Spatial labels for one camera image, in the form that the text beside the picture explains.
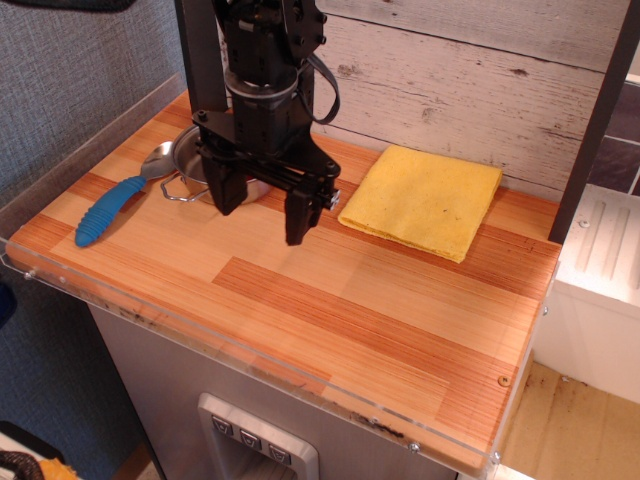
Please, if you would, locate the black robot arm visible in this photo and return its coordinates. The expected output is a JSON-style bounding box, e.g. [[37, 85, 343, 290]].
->
[[193, 1, 341, 246]]

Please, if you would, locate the dark left frame post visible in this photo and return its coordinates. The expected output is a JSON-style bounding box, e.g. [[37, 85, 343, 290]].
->
[[174, 0, 228, 124]]

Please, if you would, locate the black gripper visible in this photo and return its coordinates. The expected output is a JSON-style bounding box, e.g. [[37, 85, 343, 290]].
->
[[193, 84, 341, 246]]

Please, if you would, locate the blue handled metal spoon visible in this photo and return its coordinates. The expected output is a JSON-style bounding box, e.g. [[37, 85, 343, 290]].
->
[[75, 141, 174, 248]]

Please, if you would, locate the yellow cloth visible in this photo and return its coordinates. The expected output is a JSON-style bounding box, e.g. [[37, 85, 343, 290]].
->
[[338, 145, 502, 264]]

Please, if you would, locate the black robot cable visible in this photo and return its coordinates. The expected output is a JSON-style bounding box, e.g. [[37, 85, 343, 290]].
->
[[297, 53, 342, 126]]

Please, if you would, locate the clear acrylic table guard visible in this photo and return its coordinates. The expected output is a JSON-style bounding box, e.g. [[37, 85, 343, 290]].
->
[[7, 227, 559, 477]]

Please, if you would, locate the grey toy fridge cabinet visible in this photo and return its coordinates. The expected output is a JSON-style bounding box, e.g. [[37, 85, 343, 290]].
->
[[90, 307, 457, 479]]

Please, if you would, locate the yellow object bottom left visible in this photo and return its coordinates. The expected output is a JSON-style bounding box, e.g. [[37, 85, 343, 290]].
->
[[0, 449, 81, 480]]

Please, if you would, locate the dark frame post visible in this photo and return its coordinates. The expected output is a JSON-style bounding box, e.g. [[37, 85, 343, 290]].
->
[[174, 0, 228, 124], [548, 0, 639, 244]]

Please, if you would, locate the silver dispenser panel with buttons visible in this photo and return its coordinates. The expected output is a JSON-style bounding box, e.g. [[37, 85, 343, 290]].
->
[[198, 393, 320, 479]]

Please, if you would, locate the dark right frame post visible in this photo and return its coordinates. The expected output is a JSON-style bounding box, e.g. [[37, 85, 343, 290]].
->
[[548, 0, 639, 244]]

